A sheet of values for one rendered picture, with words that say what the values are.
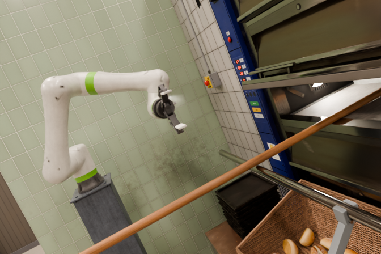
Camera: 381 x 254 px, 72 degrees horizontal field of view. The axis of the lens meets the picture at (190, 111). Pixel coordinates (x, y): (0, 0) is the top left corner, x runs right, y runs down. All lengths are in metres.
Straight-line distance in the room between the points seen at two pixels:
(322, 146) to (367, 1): 0.64
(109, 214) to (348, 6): 1.42
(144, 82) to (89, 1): 1.09
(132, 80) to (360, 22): 0.91
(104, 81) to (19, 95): 0.94
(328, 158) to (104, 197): 1.13
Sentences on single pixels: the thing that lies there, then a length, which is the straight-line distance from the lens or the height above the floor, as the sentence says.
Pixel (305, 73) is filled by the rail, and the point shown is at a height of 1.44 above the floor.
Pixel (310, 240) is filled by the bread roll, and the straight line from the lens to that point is 1.51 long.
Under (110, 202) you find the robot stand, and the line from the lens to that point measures 1.56.
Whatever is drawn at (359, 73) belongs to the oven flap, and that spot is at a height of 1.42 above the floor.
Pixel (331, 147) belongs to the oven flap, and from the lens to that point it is 1.29.
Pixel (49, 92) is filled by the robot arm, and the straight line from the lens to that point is 1.29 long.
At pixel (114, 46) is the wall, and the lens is 2.11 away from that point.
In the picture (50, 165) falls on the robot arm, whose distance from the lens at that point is 1.41.
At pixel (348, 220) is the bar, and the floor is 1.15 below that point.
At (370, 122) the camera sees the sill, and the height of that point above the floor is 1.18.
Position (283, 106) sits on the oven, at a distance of 1.45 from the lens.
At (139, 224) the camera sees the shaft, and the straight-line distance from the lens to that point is 0.93.
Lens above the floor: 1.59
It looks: 8 degrees down
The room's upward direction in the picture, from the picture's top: 22 degrees counter-clockwise
